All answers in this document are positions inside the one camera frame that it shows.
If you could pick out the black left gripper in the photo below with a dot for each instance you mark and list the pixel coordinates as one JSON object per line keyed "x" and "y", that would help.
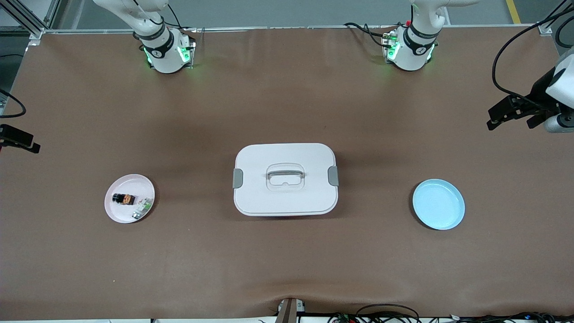
{"x": 537, "y": 95}

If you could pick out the orange and black push-button switch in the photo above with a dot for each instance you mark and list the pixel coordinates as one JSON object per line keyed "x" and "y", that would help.
{"x": 124, "y": 198}

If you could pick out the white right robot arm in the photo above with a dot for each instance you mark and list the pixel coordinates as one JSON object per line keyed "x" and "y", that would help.
{"x": 166, "y": 58}

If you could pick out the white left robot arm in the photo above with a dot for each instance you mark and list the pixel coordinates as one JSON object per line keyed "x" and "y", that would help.
{"x": 410, "y": 56}

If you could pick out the light blue round plate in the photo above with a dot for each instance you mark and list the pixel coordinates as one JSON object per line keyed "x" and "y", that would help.
{"x": 439, "y": 204}

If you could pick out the pink round plate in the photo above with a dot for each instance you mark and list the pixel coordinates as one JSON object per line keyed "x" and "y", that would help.
{"x": 121, "y": 213}

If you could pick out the storage box with white lid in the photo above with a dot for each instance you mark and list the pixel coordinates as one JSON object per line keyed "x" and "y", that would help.
{"x": 287, "y": 197}

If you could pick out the aluminium frame profile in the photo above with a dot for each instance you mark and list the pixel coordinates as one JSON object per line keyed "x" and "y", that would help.
{"x": 549, "y": 24}
{"x": 31, "y": 24}

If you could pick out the green and white switch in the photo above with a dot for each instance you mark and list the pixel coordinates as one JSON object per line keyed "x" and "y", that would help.
{"x": 143, "y": 209}

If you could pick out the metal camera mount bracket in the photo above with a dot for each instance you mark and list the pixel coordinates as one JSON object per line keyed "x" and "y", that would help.
{"x": 289, "y": 312}

